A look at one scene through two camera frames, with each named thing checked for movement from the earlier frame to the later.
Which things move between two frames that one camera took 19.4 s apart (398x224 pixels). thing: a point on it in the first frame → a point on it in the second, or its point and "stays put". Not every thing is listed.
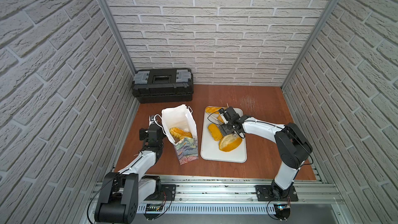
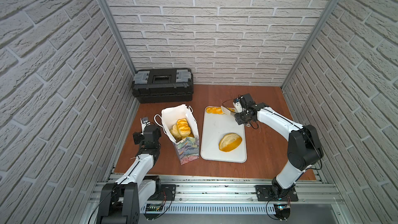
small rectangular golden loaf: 215,132 → 184,130
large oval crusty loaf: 228,143 stays put
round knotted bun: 220,119 → 175,133
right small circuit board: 282,211 stays put
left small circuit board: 153,211 stays put
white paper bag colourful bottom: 179,125 stays put
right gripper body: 226,128 → 242,117
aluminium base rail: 239,195 stays put
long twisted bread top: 212,109 stays put
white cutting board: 210,149 stays put
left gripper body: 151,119 → 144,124
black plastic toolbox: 163,85 stays put
